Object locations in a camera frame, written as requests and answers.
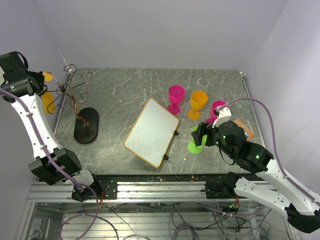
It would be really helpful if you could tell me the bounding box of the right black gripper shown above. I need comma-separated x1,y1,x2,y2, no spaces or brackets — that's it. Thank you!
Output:
191,117,236,159

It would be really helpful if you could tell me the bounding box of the green wine glass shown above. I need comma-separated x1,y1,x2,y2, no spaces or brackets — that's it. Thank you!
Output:
187,135,207,155

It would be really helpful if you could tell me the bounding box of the orange wine glass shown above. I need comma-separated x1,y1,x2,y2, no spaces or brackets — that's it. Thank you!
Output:
40,72,55,115
187,90,208,121

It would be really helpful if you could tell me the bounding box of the pink wine glass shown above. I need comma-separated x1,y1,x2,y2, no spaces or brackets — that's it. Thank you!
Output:
205,100,226,124
167,85,185,115

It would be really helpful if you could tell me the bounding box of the clear wine glass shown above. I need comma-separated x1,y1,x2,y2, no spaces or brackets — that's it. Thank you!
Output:
197,77,210,92

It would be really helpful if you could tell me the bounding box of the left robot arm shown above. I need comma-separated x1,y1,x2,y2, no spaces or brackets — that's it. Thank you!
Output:
0,51,105,202

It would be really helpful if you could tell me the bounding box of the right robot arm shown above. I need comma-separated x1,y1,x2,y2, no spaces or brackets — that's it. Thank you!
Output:
191,120,320,234

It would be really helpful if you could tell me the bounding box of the black wine glass rack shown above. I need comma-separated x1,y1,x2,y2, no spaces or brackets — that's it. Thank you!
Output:
49,62,99,145

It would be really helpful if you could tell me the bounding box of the orange framed whiteboard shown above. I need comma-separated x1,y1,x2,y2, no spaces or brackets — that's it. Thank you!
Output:
123,98,179,168

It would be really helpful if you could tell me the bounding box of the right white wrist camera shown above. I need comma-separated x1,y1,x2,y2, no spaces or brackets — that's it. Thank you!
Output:
212,105,232,129

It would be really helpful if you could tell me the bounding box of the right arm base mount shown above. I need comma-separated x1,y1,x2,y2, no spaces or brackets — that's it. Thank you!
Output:
201,172,242,199

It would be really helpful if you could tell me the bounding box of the cable bundle under table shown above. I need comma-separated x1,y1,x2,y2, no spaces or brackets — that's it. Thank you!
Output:
79,199,271,240

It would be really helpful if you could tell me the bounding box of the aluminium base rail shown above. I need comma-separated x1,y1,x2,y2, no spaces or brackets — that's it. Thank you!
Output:
27,181,210,203

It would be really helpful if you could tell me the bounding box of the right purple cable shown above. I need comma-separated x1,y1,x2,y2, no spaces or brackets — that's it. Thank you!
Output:
216,97,320,218

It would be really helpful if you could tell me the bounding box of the purple cable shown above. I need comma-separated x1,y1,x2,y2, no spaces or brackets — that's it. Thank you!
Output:
216,97,320,218
0,87,118,240

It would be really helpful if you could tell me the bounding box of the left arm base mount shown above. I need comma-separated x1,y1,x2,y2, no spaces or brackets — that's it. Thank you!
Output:
71,174,118,202

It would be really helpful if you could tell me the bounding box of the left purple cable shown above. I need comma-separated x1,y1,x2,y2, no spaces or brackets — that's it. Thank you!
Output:
0,87,118,240

